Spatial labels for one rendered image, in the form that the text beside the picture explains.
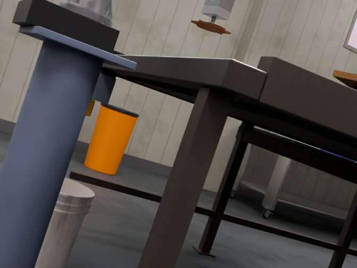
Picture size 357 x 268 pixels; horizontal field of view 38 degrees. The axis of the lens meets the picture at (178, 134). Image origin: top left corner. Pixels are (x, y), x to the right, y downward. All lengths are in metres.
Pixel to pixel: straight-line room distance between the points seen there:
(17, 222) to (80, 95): 0.37
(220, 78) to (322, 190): 6.65
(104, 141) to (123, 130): 0.20
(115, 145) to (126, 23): 1.53
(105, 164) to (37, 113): 3.50
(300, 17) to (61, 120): 5.72
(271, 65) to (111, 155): 3.90
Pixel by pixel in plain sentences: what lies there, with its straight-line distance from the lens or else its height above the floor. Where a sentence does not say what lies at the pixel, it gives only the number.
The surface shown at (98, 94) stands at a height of 0.74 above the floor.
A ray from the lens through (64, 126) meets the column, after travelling 1.39.
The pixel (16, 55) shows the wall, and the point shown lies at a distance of 5.48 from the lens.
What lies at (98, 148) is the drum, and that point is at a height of 0.21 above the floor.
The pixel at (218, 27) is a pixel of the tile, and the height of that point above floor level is 1.10.
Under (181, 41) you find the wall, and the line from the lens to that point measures 6.01.
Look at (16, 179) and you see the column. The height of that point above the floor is 0.48.
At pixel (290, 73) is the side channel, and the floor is 0.93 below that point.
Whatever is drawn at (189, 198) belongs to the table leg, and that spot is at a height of 0.62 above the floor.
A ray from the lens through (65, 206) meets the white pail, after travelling 1.93.
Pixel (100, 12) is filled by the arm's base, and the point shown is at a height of 0.96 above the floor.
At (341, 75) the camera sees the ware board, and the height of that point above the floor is 1.03.
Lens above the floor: 0.79
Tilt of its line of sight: 3 degrees down
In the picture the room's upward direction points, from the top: 19 degrees clockwise
